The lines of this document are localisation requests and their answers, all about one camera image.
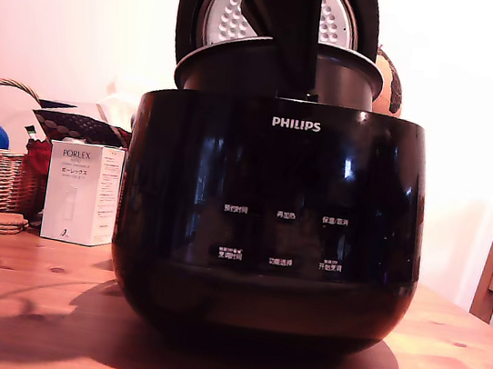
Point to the white Porlex box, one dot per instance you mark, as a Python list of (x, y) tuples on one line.
[(77, 197)]

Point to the black rice cooker lid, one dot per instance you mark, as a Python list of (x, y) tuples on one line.
[(191, 7)]

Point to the white plastic bag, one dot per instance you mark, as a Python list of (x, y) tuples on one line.
[(120, 102)]

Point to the black Philips rice cooker body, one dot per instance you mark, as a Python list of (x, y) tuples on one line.
[(273, 188)]

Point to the dark dotted patterned cloth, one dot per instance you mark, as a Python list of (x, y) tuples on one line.
[(84, 127)]

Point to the black cooking pot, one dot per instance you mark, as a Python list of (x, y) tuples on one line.
[(235, 66)]

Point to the brown globe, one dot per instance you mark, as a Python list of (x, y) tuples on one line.
[(391, 85)]

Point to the red cloth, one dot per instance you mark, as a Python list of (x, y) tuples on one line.
[(38, 155)]

